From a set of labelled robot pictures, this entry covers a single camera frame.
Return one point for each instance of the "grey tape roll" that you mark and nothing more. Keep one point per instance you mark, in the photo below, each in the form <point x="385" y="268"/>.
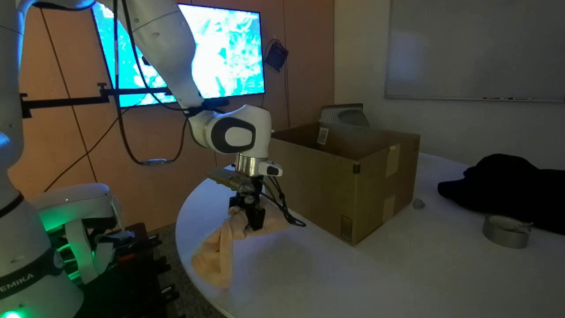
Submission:
<point x="507" y="232"/>

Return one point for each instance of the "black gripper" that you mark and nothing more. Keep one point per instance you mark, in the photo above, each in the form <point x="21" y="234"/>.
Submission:
<point x="245" y="199"/>

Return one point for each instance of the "wall mounted tv screen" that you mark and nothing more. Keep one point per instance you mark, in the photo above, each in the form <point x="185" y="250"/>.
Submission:
<point x="228" y="59"/>

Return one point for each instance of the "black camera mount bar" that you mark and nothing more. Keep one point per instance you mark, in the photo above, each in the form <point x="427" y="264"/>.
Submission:
<point x="104" y="96"/>

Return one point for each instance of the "small clear cap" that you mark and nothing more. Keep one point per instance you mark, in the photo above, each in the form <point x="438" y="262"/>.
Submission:
<point x="418" y="206"/>

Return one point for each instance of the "whiteboard on wall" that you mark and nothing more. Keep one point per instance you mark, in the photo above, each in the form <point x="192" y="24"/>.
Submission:
<point x="477" y="50"/>

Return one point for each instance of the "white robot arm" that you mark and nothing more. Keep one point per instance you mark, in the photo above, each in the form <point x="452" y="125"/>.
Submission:
<point x="32" y="278"/>

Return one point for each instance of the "open cardboard box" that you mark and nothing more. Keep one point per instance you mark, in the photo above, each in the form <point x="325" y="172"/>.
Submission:
<point x="346" y="179"/>

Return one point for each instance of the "black wall adapter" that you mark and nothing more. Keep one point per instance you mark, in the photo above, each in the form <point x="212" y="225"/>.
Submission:
<point x="275" y="56"/>

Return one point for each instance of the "black garment on table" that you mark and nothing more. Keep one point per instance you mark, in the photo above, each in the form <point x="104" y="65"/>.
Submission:
<point x="510" y="186"/>

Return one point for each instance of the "beige cloth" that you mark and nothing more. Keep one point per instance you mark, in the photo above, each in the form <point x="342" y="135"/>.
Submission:
<point x="212" y="261"/>

